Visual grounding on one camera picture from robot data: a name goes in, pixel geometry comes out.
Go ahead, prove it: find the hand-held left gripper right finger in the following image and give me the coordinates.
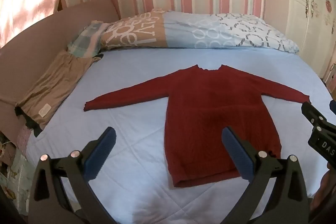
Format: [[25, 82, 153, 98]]
[[221, 126, 310, 224]]

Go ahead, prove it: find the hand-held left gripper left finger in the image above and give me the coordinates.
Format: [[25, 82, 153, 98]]
[[28, 126, 117, 224]]

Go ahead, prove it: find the red knitted sweater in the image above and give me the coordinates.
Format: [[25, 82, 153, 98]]
[[83, 64, 312, 188]]

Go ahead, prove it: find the person's right forearm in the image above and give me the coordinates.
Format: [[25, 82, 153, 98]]
[[312, 165, 336, 215]]

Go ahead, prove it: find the bed with light blue sheet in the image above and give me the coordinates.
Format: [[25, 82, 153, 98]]
[[25, 46, 334, 224]]

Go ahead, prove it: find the black cloth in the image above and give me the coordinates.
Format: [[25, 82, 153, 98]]
[[14, 106, 44, 138]]

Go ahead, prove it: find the tan garment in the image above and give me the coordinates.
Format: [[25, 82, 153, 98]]
[[16, 50, 103, 130]]

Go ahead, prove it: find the floral patterned cloth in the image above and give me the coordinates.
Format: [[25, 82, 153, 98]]
[[0, 132, 29, 214]]

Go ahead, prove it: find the white wardrobe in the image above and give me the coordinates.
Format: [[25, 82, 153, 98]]
[[285, 0, 336, 83]]

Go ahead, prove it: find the plaid pillow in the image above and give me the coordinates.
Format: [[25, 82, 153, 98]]
[[67, 20, 109, 58]]

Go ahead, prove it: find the printed blue and tan duvet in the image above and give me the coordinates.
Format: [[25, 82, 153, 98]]
[[98, 9, 300, 54]]

